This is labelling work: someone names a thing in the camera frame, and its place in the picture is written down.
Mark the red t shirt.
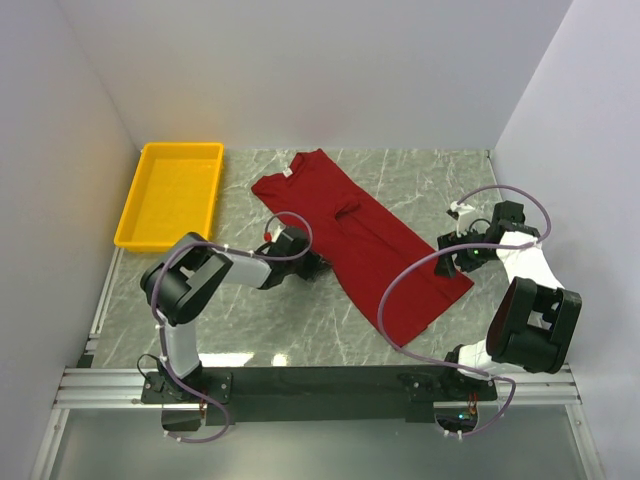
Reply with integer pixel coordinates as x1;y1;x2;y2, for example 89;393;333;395
251;150;473;346

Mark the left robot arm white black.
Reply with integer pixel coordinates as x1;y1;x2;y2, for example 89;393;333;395
140;226;331;403

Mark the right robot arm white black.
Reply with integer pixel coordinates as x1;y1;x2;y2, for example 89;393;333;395
434;201;582;381

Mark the black base beam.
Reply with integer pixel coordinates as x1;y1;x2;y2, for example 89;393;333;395
141;365;497;426

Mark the yellow plastic tray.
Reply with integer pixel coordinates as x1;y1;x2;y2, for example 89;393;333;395
114;142;224;253

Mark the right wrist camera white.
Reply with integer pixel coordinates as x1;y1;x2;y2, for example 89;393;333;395
447;201;480;237

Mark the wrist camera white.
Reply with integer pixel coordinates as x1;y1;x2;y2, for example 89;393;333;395
263;227;283;243
447;201;480;237

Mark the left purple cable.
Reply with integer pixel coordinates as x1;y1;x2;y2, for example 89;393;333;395
152;212;315;445

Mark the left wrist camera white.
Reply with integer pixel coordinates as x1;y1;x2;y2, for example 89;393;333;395
263;227;283;243

